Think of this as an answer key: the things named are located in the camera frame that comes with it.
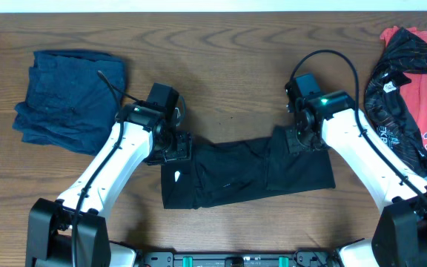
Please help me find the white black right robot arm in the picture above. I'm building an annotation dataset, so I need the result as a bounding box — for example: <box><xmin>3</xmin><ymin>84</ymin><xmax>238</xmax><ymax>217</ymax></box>
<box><xmin>285</xmin><ymin>73</ymin><xmax>427</xmax><ymax>267</ymax></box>

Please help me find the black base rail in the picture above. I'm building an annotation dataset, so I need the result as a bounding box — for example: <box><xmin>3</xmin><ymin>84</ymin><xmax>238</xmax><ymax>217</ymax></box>
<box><xmin>136</xmin><ymin>251</ymin><xmax>341</xmax><ymax>267</ymax></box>

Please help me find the black patterned garment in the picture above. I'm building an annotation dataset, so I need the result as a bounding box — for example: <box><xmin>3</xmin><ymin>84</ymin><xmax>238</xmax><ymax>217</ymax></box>
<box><xmin>364</xmin><ymin>32</ymin><xmax>427</xmax><ymax>181</ymax></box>

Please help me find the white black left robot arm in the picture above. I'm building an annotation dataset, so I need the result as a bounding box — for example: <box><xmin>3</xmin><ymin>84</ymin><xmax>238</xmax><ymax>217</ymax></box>
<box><xmin>25</xmin><ymin>83</ymin><xmax>192</xmax><ymax>266</ymax></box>

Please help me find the black shirt with white logo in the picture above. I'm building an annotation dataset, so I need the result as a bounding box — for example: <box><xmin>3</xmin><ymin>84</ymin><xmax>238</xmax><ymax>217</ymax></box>
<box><xmin>161</xmin><ymin>126</ymin><xmax>336</xmax><ymax>209</ymax></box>

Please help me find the folded navy blue garment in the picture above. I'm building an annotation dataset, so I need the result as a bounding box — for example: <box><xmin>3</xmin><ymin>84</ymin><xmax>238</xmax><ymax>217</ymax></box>
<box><xmin>13</xmin><ymin>50</ymin><xmax>127</xmax><ymax>155</ymax></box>

